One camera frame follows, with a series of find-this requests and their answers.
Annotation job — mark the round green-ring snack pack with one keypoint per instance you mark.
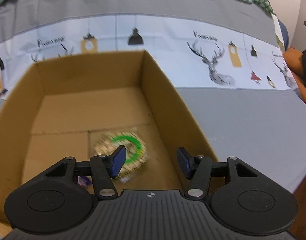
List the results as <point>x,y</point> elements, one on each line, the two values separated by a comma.
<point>134,151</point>

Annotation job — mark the purple and white snack pack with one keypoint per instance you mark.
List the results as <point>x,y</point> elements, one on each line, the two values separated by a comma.
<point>84,181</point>

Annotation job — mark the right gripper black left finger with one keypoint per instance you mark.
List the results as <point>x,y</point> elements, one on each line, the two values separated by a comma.
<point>116,161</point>

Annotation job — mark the brown cardboard box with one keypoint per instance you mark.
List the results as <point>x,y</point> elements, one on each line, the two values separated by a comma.
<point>61,105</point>

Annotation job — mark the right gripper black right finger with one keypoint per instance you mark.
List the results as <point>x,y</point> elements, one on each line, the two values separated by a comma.
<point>186,163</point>

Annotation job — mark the orange cushion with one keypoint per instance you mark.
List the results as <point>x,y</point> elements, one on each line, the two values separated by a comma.
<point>293,59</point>

